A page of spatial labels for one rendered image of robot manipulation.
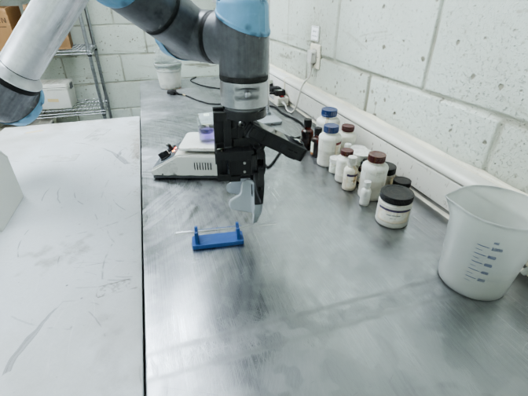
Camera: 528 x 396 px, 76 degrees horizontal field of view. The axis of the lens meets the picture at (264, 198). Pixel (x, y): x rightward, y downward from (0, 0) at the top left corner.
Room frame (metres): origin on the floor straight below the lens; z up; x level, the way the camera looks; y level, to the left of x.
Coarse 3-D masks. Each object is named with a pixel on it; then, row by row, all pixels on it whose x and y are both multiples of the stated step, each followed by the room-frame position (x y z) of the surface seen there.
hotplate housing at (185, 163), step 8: (176, 152) 0.83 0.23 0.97; (184, 152) 0.82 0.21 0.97; (192, 152) 0.82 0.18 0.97; (200, 152) 0.82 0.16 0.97; (208, 152) 0.82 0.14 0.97; (168, 160) 0.81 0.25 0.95; (176, 160) 0.80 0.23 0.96; (184, 160) 0.80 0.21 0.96; (192, 160) 0.80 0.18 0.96; (200, 160) 0.80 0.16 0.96; (208, 160) 0.80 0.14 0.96; (152, 168) 0.81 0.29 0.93; (160, 168) 0.80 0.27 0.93; (168, 168) 0.80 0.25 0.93; (176, 168) 0.80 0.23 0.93; (184, 168) 0.80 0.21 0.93; (192, 168) 0.80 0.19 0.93; (200, 168) 0.80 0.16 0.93; (208, 168) 0.80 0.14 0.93; (216, 168) 0.80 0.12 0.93; (160, 176) 0.81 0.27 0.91; (168, 176) 0.81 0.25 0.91; (176, 176) 0.81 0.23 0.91; (184, 176) 0.81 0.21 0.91; (192, 176) 0.80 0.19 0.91; (200, 176) 0.80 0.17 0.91; (208, 176) 0.80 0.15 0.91; (216, 176) 0.80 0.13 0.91
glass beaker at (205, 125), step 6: (198, 114) 0.87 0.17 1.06; (204, 114) 0.88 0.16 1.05; (210, 114) 0.88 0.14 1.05; (198, 120) 0.84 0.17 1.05; (204, 120) 0.84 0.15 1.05; (210, 120) 0.84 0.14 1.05; (198, 126) 0.85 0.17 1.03; (204, 126) 0.84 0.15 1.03; (210, 126) 0.84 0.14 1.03; (198, 132) 0.85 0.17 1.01; (204, 132) 0.84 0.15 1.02; (210, 132) 0.84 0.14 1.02; (204, 138) 0.84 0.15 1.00; (210, 138) 0.84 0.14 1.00
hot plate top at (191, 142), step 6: (192, 132) 0.92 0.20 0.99; (186, 138) 0.87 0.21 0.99; (192, 138) 0.87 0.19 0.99; (198, 138) 0.87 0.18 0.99; (180, 144) 0.84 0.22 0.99; (186, 144) 0.83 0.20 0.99; (192, 144) 0.83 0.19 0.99; (198, 144) 0.83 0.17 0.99; (204, 144) 0.83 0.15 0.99; (210, 144) 0.83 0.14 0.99; (180, 150) 0.81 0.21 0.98; (186, 150) 0.81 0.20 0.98; (192, 150) 0.81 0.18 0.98; (198, 150) 0.81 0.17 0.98; (204, 150) 0.81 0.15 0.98; (210, 150) 0.81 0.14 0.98
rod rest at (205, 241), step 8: (232, 232) 0.55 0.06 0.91; (240, 232) 0.55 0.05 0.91; (192, 240) 0.53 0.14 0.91; (200, 240) 0.53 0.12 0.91; (208, 240) 0.53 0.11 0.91; (216, 240) 0.53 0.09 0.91; (224, 240) 0.53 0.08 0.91; (232, 240) 0.53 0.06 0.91; (240, 240) 0.53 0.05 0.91; (192, 248) 0.51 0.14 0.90; (200, 248) 0.51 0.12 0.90
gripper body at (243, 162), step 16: (224, 112) 0.52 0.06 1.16; (240, 112) 0.51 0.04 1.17; (256, 112) 0.52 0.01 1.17; (224, 128) 0.52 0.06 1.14; (240, 128) 0.53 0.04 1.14; (224, 144) 0.52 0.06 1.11; (240, 144) 0.53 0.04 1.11; (256, 144) 0.53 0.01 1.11; (224, 160) 0.51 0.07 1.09; (240, 160) 0.51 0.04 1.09; (256, 160) 0.52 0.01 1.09; (224, 176) 0.50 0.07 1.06; (240, 176) 0.52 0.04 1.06
